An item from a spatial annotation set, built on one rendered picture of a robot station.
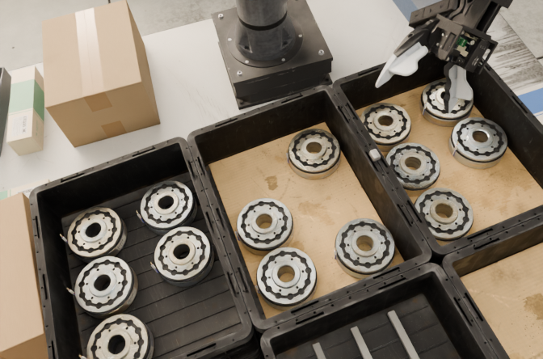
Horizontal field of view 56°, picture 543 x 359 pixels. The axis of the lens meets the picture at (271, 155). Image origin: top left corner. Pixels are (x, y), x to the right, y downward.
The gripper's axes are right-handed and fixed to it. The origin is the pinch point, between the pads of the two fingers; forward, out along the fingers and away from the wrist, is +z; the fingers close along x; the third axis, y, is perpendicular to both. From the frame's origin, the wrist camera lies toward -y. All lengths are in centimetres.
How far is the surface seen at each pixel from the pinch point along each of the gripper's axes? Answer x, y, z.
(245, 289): -18.4, 11.1, 34.6
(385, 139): 7.1, -10.6, 11.2
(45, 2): -70, -228, 64
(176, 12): -9, -193, 39
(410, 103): 14.9, -19.6, 4.9
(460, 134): 19.6, -7.1, 4.5
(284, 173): -8.3, -13.5, 25.1
